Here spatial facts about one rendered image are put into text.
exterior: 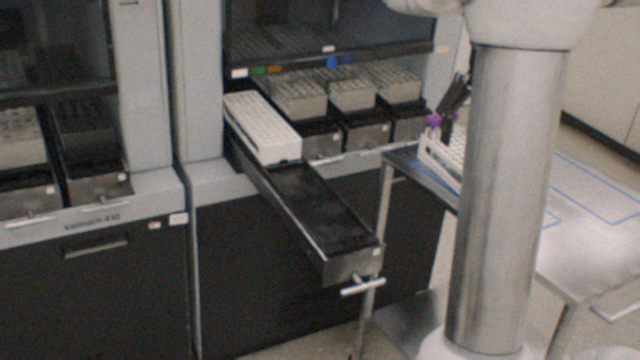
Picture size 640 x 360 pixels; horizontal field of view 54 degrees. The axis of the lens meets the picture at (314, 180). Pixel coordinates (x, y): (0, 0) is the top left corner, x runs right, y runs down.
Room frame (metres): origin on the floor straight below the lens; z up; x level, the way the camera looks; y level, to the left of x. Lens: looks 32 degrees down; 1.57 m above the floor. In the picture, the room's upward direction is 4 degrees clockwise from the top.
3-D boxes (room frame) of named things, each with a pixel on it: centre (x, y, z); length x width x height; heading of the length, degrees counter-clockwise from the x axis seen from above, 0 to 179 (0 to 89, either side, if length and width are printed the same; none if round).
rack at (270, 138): (1.40, 0.15, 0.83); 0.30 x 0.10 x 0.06; 29
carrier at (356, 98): (1.58, -0.10, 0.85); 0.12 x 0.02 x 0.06; 118
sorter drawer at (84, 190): (1.44, 0.63, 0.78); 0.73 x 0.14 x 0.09; 29
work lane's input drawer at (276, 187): (1.24, 0.06, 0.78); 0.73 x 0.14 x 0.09; 29
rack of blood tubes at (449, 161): (1.23, -0.35, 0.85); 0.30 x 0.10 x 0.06; 26
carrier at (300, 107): (1.50, 0.04, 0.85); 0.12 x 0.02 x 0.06; 120
